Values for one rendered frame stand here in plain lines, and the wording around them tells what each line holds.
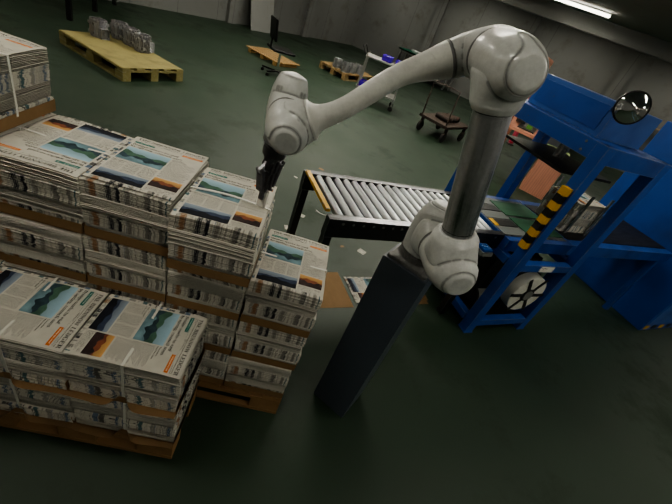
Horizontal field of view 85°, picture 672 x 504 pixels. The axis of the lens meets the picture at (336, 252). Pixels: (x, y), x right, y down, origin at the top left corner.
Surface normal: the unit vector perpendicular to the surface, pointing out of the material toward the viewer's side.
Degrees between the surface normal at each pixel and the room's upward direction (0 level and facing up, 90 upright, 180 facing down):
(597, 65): 90
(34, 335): 1
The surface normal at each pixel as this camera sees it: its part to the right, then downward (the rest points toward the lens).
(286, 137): -0.06, 0.69
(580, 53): -0.56, 0.33
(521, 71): 0.09, 0.52
